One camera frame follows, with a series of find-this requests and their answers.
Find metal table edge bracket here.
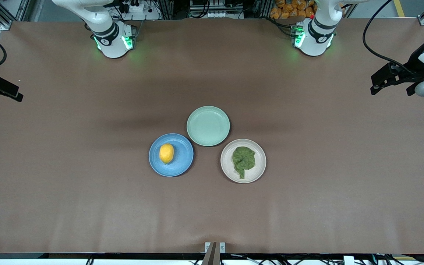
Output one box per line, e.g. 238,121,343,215
205,242,226,265

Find beige plate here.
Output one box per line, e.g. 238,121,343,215
220,139,267,184

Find yellow lemon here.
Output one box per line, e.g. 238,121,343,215
159,144,174,165

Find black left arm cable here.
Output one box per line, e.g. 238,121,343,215
363,0,415,74

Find orange snack bag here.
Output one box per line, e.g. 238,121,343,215
270,0,317,19

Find blue plate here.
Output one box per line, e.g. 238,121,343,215
149,133,194,177

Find white power strip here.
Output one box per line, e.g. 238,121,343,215
122,0,150,13

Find black base cable bundle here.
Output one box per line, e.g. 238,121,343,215
267,17,297,37

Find light green plate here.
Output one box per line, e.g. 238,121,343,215
187,106,231,147

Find green lettuce leaf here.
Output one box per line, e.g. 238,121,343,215
232,146,256,180

